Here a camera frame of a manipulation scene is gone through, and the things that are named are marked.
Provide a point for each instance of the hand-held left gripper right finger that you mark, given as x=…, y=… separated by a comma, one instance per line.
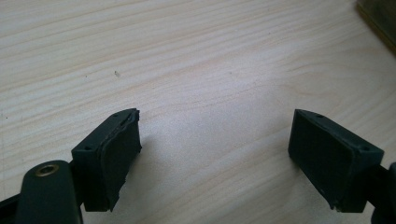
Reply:
x=333, y=161

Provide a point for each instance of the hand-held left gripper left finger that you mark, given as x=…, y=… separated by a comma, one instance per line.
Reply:
x=102, y=161

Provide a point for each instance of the clear brown storage container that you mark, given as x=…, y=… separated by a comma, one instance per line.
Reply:
x=384, y=15

